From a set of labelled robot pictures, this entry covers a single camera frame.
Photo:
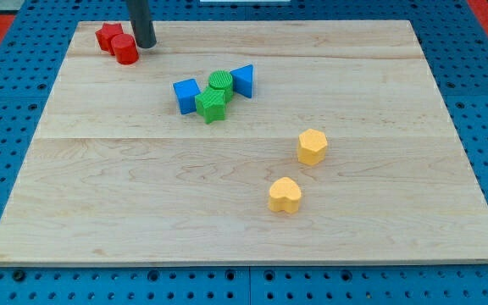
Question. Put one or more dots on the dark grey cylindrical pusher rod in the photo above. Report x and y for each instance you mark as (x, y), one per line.
(141, 23)

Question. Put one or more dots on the red star block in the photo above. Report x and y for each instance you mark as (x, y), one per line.
(105, 35)

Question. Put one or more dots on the green star block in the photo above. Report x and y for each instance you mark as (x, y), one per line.
(210, 104)

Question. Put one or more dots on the yellow hexagon block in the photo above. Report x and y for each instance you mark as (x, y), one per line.
(312, 146)

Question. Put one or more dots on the red cylinder block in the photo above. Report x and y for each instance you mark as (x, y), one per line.
(124, 47)

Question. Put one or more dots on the blue cube block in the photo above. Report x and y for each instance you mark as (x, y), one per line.
(185, 92)

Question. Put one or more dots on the green cylinder block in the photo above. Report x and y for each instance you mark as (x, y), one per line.
(222, 80)

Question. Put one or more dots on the blue triangle block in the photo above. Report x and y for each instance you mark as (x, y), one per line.
(243, 80)

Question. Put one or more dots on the light wooden board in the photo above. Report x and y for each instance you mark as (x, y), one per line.
(116, 176)

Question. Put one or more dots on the yellow heart block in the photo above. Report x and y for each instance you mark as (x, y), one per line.
(284, 195)

